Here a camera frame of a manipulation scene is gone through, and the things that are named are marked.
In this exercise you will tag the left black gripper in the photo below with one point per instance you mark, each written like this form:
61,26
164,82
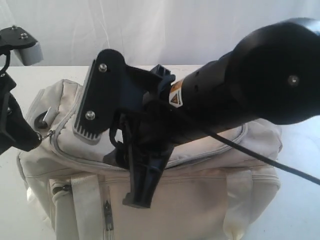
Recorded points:
14,129

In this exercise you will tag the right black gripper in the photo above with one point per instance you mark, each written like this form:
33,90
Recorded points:
140,141

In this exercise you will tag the beige duffel bag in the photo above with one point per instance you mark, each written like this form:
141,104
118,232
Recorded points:
208,191

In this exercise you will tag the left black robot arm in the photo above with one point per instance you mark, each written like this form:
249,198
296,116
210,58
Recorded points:
14,129

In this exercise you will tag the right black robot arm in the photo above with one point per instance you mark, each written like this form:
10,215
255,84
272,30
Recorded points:
272,74

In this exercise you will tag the white backdrop curtain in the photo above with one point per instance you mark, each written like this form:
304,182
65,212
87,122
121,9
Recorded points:
146,32

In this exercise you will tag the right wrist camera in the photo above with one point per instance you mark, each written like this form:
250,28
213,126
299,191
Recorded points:
101,96

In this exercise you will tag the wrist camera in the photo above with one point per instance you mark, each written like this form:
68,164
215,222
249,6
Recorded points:
101,96
22,43

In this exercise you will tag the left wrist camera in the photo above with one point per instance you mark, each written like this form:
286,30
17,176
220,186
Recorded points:
22,43

